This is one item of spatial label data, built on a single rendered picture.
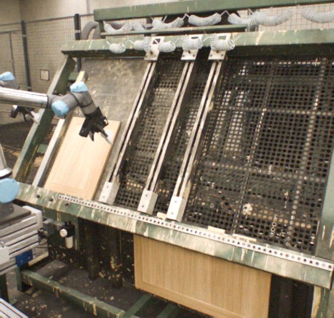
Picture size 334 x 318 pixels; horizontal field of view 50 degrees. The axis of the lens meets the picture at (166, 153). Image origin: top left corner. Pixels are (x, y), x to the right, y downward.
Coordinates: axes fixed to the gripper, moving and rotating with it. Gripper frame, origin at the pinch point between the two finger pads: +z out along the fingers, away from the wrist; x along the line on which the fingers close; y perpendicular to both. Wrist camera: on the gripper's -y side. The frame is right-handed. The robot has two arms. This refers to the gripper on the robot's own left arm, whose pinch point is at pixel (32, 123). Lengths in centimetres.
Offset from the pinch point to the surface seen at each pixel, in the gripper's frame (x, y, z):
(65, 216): -28, -27, 50
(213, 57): -94, 80, -5
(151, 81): -52, 64, 4
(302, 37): -142, 97, -8
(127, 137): -53, 26, 22
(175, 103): -78, 52, 12
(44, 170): 7.6, -6.9, 36.3
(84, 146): -16.4, 16.5, 28.8
